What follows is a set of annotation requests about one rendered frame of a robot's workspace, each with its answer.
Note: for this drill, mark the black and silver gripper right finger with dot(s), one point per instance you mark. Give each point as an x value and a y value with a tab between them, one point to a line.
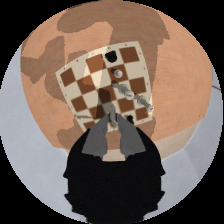
135	142

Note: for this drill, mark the white chess king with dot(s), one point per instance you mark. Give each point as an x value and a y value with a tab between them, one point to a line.
125	90

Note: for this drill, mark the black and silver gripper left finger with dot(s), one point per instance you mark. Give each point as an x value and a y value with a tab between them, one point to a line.
92	143

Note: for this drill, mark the white queen chess piece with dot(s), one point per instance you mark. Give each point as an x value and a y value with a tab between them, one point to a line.
142	101

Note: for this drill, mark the white pawn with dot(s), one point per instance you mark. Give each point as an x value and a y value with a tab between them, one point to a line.
118	73
114	125

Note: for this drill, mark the brown and cream chessboard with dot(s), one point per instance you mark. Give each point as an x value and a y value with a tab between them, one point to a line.
90	87

